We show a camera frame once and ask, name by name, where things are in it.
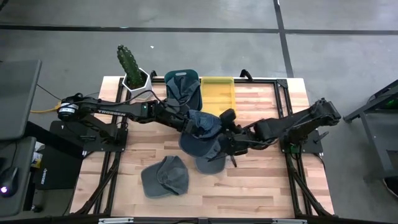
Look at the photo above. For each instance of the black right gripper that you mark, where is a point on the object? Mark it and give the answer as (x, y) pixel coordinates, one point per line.
(237, 140)

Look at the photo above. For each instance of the grey flat monitor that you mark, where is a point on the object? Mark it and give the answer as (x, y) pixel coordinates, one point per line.
(18, 99)

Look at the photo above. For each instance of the green cactus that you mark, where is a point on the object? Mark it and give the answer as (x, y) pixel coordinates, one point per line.
(129, 65)

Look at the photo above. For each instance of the teal plastic bin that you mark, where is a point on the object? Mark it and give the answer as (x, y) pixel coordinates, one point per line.
(191, 72)

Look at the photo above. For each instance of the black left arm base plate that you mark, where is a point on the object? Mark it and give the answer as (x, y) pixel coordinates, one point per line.
(62, 137)

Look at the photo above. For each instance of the black aluminium rig frame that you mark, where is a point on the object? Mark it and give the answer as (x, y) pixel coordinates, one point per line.
(264, 81)

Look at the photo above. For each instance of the white and yellow packet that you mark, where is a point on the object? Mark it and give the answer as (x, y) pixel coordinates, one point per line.
(37, 155)

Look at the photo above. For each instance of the yellow translucent plastic bin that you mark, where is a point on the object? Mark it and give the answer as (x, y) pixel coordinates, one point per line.
(217, 96)

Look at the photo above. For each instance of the black diagonal bar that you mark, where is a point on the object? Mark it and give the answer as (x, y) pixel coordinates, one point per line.
(53, 140)

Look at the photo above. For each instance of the white hexagonal plant pot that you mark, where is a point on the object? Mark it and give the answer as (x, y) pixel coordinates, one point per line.
(144, 91)

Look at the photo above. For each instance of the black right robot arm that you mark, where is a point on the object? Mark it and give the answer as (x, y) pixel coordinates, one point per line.
(298, 123)

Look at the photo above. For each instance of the dark grey desk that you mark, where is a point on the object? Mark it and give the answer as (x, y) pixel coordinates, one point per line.
(18, 155)

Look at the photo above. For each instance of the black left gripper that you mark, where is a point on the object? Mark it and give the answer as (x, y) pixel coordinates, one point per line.
(184, 124)

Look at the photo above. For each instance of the blue denim cap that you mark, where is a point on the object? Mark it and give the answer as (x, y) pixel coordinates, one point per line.
(203, 123)

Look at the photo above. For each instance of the black Trossen box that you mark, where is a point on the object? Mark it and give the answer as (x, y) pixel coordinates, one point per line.
(59, 169)

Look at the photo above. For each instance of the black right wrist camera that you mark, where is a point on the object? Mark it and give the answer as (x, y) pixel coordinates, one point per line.
(228, 116)

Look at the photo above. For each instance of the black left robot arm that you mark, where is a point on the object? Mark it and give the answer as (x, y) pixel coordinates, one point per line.
(124, 112)

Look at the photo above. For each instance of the dark navy blue cap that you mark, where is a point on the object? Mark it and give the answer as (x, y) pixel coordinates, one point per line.
(194, 146)

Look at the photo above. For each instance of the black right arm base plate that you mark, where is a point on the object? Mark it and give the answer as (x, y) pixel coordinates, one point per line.
(314, 146)

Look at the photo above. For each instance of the black computer mouse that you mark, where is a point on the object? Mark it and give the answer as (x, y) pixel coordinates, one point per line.
(7, 182)

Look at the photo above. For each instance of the silver bracket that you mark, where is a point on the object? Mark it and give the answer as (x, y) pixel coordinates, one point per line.
(116, 221)
(289, 221)

